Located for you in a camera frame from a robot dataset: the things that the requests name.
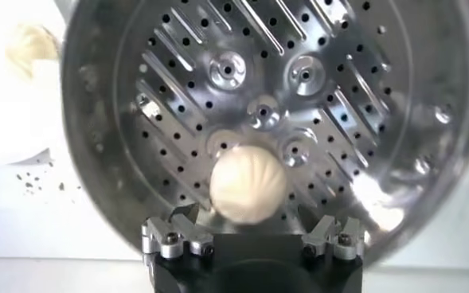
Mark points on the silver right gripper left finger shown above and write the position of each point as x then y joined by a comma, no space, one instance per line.
158,231

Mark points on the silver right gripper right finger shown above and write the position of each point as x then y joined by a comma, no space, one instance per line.
325,231

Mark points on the white steamed baozi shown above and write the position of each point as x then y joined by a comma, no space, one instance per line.
31,48
248,185

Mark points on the stainless steel steamer basket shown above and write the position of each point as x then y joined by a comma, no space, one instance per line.
178,79

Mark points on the scattered dark crumbs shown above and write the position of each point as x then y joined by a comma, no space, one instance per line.
29,184

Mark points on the white round plate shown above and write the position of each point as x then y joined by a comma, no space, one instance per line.
3,119

